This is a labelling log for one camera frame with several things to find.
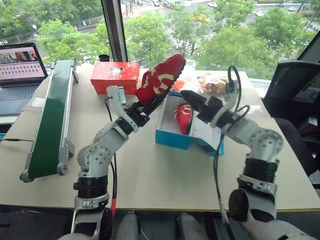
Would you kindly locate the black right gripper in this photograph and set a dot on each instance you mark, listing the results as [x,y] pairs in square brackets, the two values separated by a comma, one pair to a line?
[210,108]

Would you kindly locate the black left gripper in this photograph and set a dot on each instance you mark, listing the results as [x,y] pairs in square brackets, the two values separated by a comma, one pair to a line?
[136,116]

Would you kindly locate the red and yellow shoe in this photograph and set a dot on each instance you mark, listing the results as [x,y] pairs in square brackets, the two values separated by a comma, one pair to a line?
[162,72]
[185,120]

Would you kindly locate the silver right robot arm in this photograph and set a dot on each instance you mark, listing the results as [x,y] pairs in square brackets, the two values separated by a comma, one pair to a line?
[265,142]

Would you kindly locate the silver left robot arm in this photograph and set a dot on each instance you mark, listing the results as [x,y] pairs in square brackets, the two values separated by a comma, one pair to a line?
[105,140]

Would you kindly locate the red shoebox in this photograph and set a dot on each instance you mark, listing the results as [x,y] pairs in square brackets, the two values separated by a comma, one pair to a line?
[112,82]

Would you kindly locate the blue shoebox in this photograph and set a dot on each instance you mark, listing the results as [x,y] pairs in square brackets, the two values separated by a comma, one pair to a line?
[172,141]

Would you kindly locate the clear bag of orange snacks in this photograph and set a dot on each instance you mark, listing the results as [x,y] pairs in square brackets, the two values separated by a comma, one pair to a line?
[178,85]

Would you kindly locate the clear bag of candies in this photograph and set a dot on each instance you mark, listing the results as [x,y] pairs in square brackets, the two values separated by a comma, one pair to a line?
[212,83]

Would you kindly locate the black cup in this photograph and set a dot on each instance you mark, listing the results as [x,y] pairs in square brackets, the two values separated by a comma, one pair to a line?
[104,58]

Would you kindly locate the green conveyor belt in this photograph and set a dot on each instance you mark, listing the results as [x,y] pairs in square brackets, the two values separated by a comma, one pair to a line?
[50,120]

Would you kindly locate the black office chair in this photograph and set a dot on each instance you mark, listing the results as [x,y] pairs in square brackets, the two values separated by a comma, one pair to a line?
[292,85]

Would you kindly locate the dark grey rounded shape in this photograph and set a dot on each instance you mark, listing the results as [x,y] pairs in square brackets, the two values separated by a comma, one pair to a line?
[190,227]
[128,226]

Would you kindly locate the grey laptop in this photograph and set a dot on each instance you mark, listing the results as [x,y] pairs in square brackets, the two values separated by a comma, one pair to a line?
[17,95]

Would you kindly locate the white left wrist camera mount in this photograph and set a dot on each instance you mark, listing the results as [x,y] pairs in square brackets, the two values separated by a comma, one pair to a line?
[115,97]

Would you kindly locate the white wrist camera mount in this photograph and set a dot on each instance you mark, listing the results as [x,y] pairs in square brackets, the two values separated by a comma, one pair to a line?
[115,97]
[231,100]

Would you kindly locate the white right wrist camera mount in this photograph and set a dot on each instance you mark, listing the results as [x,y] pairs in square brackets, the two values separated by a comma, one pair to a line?
[231,100]

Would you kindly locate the black window frame post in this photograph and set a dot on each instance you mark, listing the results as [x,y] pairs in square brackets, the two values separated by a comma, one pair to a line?
[115,30]

